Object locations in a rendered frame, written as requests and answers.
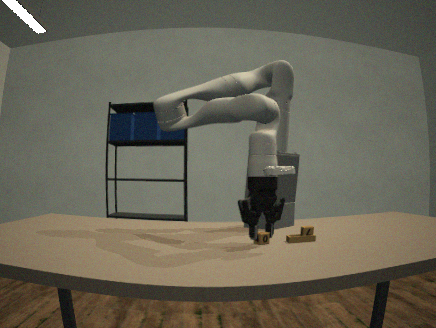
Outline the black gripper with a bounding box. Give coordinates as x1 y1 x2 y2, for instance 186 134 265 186
238 177 285 240

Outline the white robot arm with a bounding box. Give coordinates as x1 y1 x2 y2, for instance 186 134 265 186
153 60 295 177

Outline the tan calendar cube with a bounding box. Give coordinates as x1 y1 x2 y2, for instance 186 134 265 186
254 232 270 245
300 225 314 236

